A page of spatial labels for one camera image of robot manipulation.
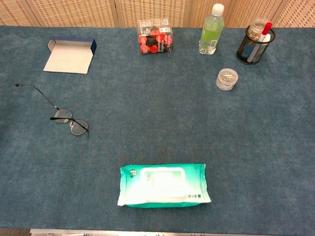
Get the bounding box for green wet wipes pack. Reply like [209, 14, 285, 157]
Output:
[116, 162, 212, 208]

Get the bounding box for woven rattan folding screen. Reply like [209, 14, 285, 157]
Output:
[0, 0, 315, 28]

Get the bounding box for dark round jar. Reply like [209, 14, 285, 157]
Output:
[236, 24, 276, 65]

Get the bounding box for clear bottle green label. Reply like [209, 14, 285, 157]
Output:
[198, 3, 225, 55]

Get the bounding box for tall clear plastic jar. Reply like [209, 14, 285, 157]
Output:
[248, 17, 269, 42]

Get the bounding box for blue cardboard box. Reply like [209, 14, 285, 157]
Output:
[43, 36, 96, 75]

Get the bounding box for aluminium table edge rail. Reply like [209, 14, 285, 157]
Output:
[30, 228, 315, 236]

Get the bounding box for thin black metal eyeglasses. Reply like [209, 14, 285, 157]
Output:
[15, 83, 90, 136]

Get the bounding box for small round clear jar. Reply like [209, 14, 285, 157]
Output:
[216, 68, 239, 91]

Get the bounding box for blue felt table cloth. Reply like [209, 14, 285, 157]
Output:
[0, 24, 315, 232]

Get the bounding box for small blue block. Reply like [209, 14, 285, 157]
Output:
[242, 44, 256, 61]

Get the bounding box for white marker red cap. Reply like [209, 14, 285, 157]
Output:
[247, 22, 273, 62]

